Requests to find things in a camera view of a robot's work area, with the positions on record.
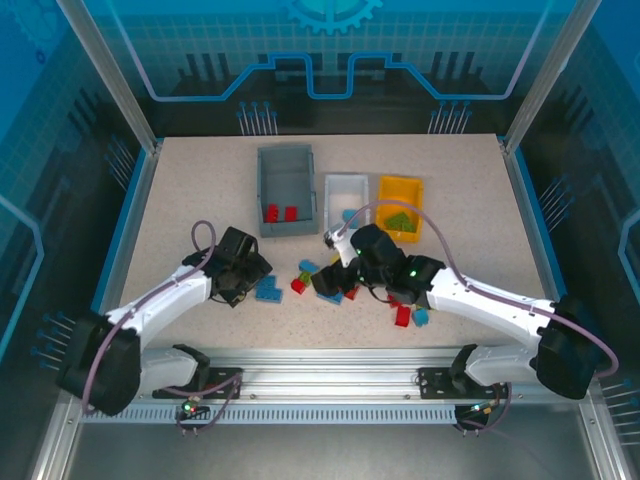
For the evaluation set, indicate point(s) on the green lego plate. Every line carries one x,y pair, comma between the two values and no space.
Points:
406,223

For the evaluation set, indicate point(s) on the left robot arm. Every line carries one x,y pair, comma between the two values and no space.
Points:
160,300

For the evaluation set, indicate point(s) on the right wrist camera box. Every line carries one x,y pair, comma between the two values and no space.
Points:
344,247

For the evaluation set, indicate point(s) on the gray plastic bin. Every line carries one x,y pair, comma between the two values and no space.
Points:
287,170

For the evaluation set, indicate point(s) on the small green lego brick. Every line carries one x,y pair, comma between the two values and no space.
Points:
303,278

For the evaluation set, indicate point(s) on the small LED connector board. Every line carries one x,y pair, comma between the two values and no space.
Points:
482,409
192,407

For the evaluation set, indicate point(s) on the small red lego brick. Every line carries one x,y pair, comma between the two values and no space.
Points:
299,286

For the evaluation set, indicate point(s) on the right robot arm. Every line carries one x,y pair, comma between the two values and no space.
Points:
490,305

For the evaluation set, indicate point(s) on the white plastic bin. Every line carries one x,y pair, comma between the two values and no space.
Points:
345,192

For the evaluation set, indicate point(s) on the red lego window frame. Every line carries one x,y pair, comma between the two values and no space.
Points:
353,294

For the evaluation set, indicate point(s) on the yellow plastic bin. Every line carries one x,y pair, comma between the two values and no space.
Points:
400,190

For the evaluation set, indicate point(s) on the aluminium frame post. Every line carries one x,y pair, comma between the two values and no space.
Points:
116,85
550,75

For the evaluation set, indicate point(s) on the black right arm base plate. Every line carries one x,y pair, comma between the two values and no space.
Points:
435,382

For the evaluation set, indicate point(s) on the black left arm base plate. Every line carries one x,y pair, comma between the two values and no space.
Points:
225,377

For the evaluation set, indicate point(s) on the small blue lego brick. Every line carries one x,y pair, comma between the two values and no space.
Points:
421,317

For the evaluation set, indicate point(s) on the aluminium front rail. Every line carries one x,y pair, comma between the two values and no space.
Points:
325,375

